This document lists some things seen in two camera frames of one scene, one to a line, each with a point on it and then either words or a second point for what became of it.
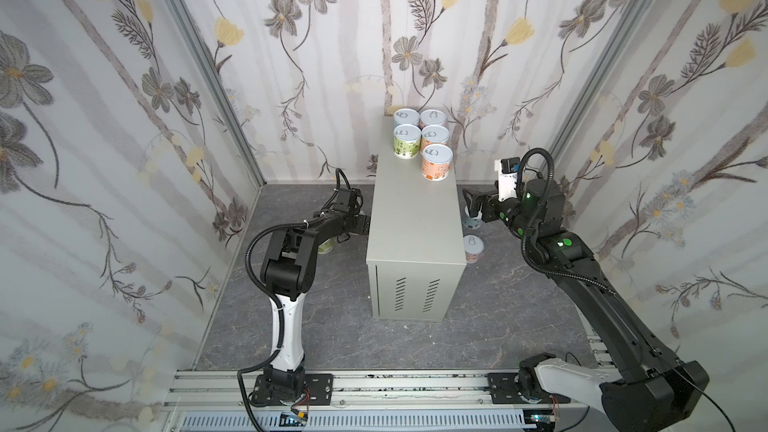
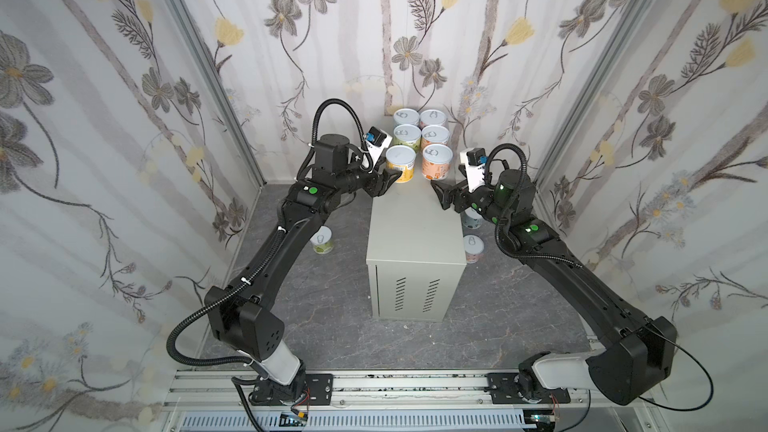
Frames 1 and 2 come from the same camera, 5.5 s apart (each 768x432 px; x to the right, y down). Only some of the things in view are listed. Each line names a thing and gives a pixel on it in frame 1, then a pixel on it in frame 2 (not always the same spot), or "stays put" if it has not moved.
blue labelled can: x=405 y=116 stays put
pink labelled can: x=432 y=117 stays put
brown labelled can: x=434 y=134 stays put
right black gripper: x=484 y=206 to x=457 y=195
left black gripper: x=363 y=225 to x=376 y=184
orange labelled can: x=436 y=161 stays put
